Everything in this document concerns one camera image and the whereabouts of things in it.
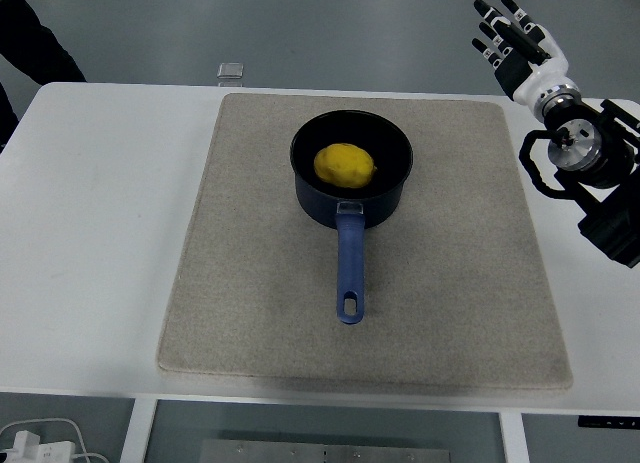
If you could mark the beige fabric mat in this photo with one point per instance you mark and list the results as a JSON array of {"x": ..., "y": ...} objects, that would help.
[{"x": 260, "y": 293}]

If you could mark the black table control panel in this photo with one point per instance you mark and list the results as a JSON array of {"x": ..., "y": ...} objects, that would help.
[{"x": 607, "y": 421}]

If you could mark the white table leg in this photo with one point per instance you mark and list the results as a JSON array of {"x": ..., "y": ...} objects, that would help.
[
  {"x": 514, "y": 440},
  {"x": 137, "y": 433}
]

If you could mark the yellow potato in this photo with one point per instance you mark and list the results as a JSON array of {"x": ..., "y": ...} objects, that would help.
[{"x": 344, "y": 164}]

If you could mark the small clear plastic box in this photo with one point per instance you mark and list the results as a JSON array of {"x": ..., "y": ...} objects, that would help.
[{"x": 231, "y": 72}]

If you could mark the white power strip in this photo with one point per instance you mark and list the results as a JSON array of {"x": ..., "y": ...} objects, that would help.
[{"x": 30, "y": 448}]

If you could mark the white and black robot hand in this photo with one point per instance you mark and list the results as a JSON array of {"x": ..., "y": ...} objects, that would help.
[{"x": 545, "y": 73}]

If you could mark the person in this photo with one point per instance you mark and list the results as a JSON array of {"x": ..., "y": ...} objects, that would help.
[{"x": 30, "y": 38}]

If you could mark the grey metal plate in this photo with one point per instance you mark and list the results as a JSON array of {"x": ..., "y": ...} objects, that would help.
[{"x": 325, "y": 453}]

